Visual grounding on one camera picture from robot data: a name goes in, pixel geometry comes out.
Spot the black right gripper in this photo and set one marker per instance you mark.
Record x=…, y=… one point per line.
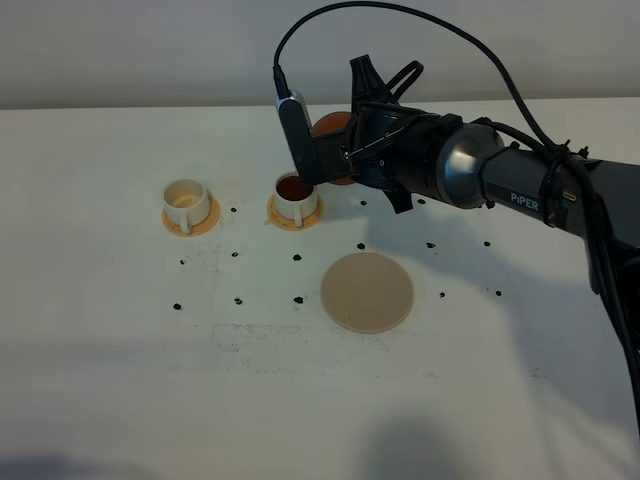
x=390, y=147

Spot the brown clay teapot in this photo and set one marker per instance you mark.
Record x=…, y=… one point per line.
x=328, y=124

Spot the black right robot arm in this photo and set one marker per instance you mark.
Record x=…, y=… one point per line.
x=487, y=164

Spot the beige round teapot coaster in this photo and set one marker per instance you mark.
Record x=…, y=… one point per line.
x=367, y=293

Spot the right white teacup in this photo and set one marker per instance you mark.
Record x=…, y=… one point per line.
x=294, y=201

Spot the white teacup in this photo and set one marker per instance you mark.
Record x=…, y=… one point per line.
x=186, y=203
x=294, y=201

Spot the right orange coaster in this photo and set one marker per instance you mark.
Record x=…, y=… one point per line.
x=283, y=223

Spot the orange coaster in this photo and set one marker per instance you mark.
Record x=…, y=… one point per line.
x=283, y=223
x=199, y=229

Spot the left orange coaster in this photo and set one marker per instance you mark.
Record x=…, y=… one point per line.
x=199, y=229

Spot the left white teacup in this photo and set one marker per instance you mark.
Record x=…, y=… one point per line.
x=186, y=203

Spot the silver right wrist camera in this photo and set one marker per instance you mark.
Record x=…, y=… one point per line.
x=317, y=160

